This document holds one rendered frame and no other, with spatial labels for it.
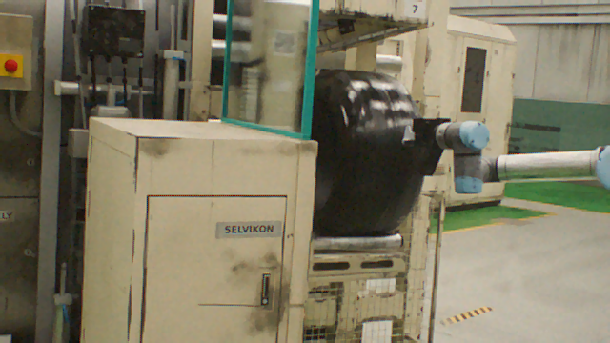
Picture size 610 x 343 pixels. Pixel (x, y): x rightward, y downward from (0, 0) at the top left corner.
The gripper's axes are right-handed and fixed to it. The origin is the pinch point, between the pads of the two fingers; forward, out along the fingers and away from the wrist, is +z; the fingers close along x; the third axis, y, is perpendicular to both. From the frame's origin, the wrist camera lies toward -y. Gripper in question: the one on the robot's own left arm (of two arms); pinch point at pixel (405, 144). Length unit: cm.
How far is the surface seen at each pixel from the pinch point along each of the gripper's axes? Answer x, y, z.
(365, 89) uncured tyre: 9.4, 16.6, 9.5
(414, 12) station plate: -28, 49, 41
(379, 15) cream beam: -13, 47, 41
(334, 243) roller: 15.3, -31.7, 15.4
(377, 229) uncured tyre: 0.4, -27.2, 13.9
